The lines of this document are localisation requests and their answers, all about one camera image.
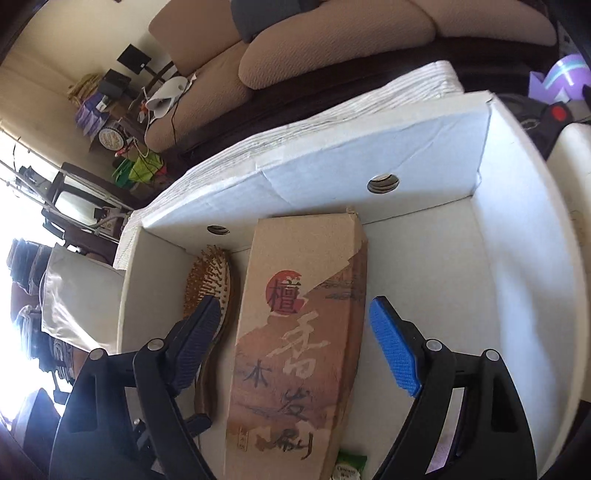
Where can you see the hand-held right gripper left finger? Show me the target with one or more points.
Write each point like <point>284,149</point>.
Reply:
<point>201,341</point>

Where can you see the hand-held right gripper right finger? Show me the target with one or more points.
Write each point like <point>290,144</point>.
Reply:
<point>392,346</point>

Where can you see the wooden hairbrush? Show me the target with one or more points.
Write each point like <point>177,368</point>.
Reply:
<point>217,272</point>

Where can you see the brown cardboard hairbrush box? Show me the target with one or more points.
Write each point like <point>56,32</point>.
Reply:
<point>295,369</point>

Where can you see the white cardboard box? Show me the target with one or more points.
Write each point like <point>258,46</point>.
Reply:
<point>508,277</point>

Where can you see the green and white packet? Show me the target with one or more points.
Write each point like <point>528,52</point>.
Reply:
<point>351,466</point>

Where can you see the white cloth bag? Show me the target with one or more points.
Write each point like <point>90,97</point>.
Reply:
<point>78,295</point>

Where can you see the green bags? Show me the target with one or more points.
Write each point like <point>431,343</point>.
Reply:
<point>138,170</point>

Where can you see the dark glass side table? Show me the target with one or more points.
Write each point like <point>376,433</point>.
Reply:
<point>78,198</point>

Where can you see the stack of folded cloths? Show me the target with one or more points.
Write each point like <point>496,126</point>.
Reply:
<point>25,267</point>

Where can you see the round printed tin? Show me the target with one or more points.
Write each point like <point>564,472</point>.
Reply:
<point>111,137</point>

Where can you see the white curved object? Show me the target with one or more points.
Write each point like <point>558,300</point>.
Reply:
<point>164,99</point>

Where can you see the purple packets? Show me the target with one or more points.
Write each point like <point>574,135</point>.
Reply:
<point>92,115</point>

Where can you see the black device red button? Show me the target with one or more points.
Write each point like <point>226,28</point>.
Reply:
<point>554,115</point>

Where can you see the black square stand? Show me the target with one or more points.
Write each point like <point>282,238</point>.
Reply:
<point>134,57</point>

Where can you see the brown cushioned sofa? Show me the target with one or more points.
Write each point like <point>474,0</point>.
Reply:
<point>277,60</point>

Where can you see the purple striped object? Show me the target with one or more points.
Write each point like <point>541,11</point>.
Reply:
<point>563,76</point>

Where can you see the black cushion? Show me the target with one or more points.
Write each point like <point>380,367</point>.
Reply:
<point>268,16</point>

